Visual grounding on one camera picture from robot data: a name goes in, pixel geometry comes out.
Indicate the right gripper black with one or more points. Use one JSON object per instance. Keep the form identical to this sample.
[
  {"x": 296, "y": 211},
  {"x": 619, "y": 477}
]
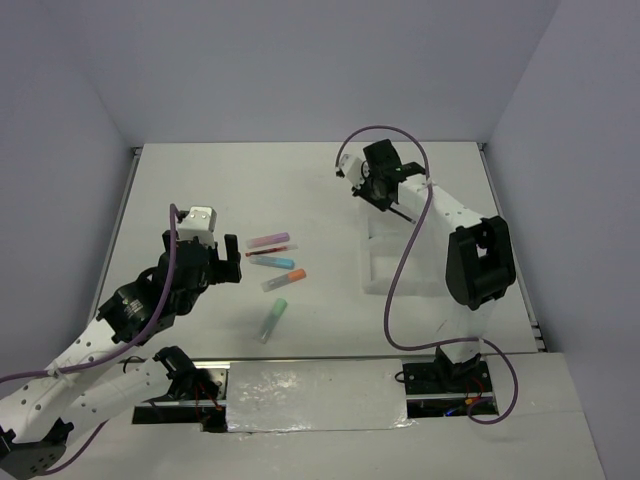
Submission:
[{"x": 363, "y": 192}]

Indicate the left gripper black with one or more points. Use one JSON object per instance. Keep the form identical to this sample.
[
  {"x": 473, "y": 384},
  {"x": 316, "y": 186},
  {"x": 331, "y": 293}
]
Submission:
[{"x": 227, "y": 270}]

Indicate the red ink pen refill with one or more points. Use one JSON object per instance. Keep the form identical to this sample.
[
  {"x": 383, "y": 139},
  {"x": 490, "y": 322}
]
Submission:
[{"x": 271, "y": 250}]

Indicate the dark blue pen refill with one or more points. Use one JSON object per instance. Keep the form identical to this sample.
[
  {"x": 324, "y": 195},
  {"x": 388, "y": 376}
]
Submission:
[{"x": 402, "y": 215}]

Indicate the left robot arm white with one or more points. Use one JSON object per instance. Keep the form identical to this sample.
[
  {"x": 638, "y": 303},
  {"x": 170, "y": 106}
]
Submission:
[{"x": 41, "y": 419}]

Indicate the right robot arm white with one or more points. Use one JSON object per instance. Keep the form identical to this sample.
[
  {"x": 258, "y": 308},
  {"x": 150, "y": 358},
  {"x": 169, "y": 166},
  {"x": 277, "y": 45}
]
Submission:
[{"x": 470, "y": 255}]

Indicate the blue capped lead case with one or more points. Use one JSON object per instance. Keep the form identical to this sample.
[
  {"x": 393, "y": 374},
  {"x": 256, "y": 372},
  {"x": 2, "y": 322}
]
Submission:
[{"x": 272, "y": 262}]

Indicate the green capped lead case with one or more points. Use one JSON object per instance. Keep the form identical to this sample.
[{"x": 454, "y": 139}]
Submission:
[{"x": 271, "y": 320}]

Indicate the clear plastic compartment tray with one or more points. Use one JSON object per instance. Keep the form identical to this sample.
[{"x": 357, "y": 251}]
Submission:
[{"x": 383, "y": 239}]

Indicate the purple capped lead case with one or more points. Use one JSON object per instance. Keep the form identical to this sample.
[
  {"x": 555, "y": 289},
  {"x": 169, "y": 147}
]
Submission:
[{"x": 268, "y": 240}]

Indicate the orange capped lead case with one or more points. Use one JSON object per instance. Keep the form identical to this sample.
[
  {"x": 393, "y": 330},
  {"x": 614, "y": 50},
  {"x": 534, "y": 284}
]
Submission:
[{"x": 283, "y": 280}]

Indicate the silver foil covered plate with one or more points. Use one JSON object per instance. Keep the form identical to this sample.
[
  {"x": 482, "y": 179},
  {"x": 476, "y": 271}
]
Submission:
[{"x": 310, "y": 396}]

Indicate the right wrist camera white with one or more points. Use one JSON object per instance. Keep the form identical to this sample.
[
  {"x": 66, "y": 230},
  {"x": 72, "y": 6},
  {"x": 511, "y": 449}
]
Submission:
[{"x": 353, "y": 169}]

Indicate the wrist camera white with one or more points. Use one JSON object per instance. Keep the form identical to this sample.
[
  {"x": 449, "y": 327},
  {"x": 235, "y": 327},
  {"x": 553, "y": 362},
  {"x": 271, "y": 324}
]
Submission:
[
  {"x": 197, "y": 223},
  {"x": 353, "y": 169}
]

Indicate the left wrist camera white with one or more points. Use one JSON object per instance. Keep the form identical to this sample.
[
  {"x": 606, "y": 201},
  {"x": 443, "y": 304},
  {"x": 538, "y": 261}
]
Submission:
[{"x": 197, "y": 223}]

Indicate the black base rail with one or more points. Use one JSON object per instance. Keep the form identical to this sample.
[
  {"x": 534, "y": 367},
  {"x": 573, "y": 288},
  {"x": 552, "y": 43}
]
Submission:
[{"x": 426, "y": 397}]

